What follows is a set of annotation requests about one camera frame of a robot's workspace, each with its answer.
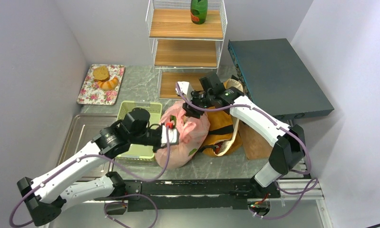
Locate brown paper grocery bag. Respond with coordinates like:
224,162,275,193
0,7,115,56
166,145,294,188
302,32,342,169
198,78,244,157

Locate pink plastic bag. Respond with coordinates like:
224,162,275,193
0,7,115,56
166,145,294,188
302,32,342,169
155,100,210,169

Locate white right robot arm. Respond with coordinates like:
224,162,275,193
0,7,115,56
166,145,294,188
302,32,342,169
175,72,307,188

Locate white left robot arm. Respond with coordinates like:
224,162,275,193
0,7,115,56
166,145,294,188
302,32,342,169
17,108,180,227

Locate green plastic basket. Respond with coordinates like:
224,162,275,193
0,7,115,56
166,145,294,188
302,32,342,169
115,100,163,162

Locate grey metal equipment box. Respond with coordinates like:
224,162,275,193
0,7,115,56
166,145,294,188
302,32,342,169
228,38,334,121

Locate wooden board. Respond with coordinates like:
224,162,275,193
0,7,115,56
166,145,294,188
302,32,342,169
238,121,272,160

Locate croissant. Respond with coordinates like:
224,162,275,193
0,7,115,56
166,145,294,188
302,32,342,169
97,77,119,91

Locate metal baking tray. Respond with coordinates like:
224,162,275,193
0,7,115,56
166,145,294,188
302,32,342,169
57,114,117,165

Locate floral tray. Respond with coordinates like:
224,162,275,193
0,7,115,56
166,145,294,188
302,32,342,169
77,64,126,105

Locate brown bread slice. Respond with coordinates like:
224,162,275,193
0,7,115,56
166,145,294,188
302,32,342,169
92,65,110,81

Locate green glass bottle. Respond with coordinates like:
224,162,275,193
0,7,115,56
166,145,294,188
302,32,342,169
190,0,208,25

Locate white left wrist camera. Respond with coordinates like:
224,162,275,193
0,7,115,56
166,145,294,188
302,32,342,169
165,122,179,145

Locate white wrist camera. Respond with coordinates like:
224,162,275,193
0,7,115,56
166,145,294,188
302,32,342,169
175,81,194,101
165,122,179,145

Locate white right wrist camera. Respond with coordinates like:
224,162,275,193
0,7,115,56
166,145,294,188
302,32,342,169
175,81,194,101

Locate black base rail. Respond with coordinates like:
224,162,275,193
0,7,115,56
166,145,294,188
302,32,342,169
101,179,281,212

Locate white wire wooden shelf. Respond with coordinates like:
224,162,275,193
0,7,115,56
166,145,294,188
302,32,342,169
146,0,227,99

